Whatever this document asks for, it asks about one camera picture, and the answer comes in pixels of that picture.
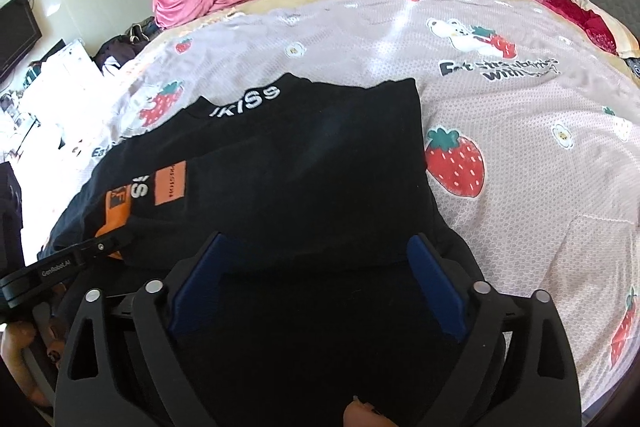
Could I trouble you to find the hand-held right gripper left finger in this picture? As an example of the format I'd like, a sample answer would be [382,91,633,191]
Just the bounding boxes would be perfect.
[54,231,236,427]

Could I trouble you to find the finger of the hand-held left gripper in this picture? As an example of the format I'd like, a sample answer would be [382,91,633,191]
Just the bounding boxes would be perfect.
[20,229,137,295]

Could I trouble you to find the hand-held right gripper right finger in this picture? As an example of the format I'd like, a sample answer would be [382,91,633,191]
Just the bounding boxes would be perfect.
[406,232,583,427]

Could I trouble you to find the black printed t-shirt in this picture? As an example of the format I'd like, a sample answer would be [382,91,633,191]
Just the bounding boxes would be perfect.
[37,74,481,427]

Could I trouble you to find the person's left hand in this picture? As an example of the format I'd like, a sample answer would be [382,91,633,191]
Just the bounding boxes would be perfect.
[0,319,38,408]

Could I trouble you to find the person's right hand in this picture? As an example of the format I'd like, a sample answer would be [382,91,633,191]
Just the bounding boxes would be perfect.
[344,397,396,427]

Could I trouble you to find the white dresser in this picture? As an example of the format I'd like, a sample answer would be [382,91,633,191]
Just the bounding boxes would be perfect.
[20,39,103,128]

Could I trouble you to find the strawberry print bed sheet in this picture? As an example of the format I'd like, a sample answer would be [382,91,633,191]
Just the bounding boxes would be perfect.
[30,0,640,413]

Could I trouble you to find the black flat television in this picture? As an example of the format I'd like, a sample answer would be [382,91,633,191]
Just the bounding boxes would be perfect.
[0,0,42,80]

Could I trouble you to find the dark bags pile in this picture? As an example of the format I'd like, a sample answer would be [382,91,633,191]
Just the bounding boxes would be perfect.
[94,24,163,75]

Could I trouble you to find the red patterned cream blanket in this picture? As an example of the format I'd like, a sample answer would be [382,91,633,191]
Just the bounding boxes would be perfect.
[515,0,640,58]

